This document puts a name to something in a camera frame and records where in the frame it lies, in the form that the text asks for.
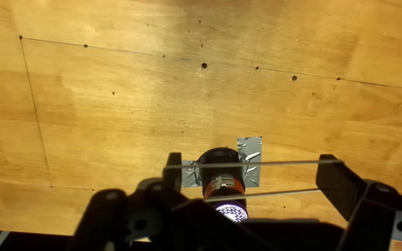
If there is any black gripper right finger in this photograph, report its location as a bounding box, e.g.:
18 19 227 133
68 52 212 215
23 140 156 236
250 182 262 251
314 154 402 251

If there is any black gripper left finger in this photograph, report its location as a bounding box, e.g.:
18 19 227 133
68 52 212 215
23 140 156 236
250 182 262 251
65 151 198 251

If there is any small grey duct tape piece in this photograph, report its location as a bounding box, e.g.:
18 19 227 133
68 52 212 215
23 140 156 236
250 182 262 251
180 160 202 189

